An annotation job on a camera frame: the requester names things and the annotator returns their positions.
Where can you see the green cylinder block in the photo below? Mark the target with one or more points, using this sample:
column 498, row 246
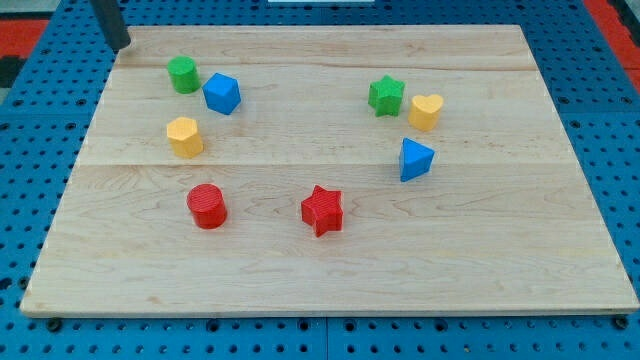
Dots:
column 183, row 74

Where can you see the blue triangle block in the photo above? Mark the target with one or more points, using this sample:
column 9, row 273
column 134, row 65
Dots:
column 415, row 159

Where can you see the red star block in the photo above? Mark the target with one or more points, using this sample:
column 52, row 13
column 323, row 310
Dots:
column 323, row 211

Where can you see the red cylinder block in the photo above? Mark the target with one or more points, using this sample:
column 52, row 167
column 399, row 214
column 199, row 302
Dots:
column 207, row 206

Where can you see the blue cube block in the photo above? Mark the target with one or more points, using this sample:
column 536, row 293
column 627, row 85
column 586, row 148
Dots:
column 222, row 93

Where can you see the wooden board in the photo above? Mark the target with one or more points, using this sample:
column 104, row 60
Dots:
column 327, row 171

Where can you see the yellow hexagon block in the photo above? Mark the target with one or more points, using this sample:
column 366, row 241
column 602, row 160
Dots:
column 184, row 137

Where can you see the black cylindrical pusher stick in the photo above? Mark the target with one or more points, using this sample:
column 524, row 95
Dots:
column 111, row 22

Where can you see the yellow heart block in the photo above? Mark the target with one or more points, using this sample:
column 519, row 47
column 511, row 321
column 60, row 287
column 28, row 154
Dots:
column 425, row 111

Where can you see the green star block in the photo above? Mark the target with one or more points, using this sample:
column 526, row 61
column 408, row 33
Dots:
column 386, row 96

